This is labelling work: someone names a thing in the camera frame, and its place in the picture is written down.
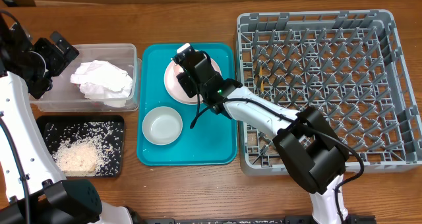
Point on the rice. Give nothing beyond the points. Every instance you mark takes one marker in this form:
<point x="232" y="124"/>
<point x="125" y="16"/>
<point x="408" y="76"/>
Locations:
<point x="79" y="155"/>

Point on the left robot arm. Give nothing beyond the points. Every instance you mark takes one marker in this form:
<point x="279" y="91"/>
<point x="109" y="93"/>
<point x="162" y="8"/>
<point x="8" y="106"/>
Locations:
<point x="37" y="190"/>

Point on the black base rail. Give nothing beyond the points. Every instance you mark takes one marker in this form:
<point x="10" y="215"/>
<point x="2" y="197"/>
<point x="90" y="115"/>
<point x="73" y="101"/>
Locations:
<point x="293" y="219"/>

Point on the white napkin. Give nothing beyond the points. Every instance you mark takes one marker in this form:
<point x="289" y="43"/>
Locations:
<point x="102" y="80"/>

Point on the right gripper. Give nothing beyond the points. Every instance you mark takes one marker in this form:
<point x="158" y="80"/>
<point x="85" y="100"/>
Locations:
<point x="186" y="78"/>

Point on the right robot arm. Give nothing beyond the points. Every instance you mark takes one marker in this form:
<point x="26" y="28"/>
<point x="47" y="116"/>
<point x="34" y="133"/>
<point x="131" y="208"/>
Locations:
<point x="307" y="145"/>

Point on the grey dishwasher rack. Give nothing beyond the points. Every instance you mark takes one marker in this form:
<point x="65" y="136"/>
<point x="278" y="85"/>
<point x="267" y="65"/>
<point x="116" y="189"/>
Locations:
<point x="347" y="64"/>

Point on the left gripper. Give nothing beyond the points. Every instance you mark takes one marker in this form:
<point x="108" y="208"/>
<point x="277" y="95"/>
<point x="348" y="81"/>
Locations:
<point x="60" y="60"/>

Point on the black plastic tray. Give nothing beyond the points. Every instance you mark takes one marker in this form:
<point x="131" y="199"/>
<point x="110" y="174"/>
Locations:
<point x="43" y="122"/>

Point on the grey bowl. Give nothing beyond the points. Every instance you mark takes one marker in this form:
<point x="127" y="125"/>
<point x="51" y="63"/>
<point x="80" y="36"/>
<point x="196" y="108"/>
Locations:
<point x="162" y="126"/>

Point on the teal serving tray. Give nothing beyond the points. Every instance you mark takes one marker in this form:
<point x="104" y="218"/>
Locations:
<point x="212" y="141"/>

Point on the pink plate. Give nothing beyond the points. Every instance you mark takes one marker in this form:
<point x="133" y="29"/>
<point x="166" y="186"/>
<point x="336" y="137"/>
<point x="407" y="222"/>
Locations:
<point x="173" y="87"/>

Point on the clear plastic bin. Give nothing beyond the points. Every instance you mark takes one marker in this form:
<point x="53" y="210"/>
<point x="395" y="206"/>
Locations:
<point x="66" y="97"/>

